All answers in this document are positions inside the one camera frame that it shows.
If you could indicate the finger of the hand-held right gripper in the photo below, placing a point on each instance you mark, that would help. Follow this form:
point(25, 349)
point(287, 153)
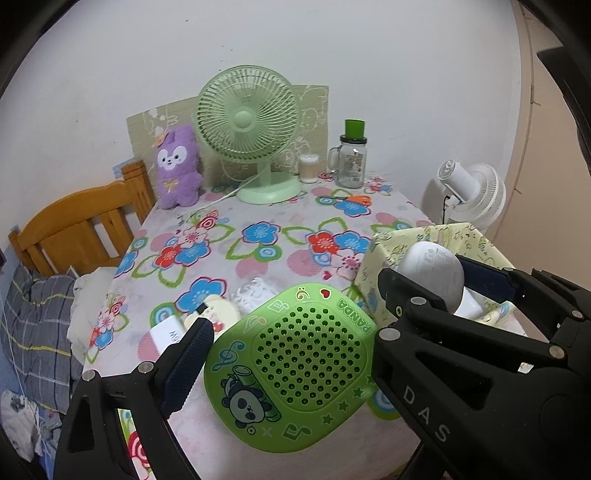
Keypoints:
point(411, 293)
point(489, 281)

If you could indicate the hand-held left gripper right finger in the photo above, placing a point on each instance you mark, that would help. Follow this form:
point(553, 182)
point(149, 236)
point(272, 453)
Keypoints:
point(422, 466)

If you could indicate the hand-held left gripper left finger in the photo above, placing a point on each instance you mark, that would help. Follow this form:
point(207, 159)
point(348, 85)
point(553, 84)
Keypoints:
point(184, 364)

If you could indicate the white round device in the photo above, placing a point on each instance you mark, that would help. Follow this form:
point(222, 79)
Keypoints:
point(429, 267)

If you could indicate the white power adapter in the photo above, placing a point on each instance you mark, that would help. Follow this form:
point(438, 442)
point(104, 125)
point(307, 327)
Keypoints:
point(168, 337)

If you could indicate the yellow patterned box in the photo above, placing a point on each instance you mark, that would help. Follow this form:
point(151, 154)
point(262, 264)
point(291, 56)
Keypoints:
point(392, 249)

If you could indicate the cream round case with ears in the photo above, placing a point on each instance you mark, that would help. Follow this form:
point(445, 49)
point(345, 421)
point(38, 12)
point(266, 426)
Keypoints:
point(221, 314)

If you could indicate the white textured object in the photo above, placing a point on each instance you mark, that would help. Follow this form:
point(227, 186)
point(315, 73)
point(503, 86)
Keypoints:
point(254, 293)

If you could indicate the green panda speaker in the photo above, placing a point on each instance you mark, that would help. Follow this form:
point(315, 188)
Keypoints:
point(300, 355)

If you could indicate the white floor fan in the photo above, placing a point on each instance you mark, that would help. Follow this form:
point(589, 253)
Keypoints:
point(475, 189)

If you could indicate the beige door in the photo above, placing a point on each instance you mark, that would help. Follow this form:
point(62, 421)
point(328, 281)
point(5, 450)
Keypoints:
point(545, 184)

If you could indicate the floral tablecloth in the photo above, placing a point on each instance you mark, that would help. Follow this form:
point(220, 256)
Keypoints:
point(277, 258)

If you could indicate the glass jar with green lid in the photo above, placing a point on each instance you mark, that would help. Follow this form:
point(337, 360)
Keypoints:
point(351, 166)

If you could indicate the grey plaid blanket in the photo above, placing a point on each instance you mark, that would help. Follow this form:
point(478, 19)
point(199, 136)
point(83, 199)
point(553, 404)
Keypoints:
point(41, 323)

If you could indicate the cotton swab jar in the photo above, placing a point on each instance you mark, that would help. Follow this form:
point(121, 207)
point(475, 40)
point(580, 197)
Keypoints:
point(308, 168)

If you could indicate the wooden bed headboard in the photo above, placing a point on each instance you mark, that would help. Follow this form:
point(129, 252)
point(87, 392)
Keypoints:
point(74, 230)

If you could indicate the white printed cloth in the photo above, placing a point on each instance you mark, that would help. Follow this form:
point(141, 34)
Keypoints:
point(18, 420)

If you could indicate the purple plush toy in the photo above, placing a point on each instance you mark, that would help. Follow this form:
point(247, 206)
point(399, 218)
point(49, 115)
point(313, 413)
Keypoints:
point(178, 175)

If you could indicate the beige patterned board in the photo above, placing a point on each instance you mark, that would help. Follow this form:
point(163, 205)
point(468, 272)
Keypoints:
point(314, 106)

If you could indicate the green desk fan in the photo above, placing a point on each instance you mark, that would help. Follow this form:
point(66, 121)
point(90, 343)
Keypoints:
point(244, 117)

